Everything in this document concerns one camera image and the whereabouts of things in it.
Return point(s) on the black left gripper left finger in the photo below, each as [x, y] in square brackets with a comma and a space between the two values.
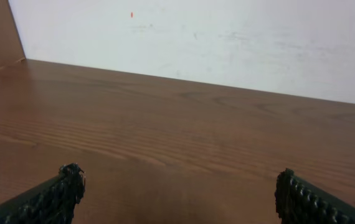
[52, 201]

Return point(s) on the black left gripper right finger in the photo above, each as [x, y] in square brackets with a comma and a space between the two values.
[299, 202]

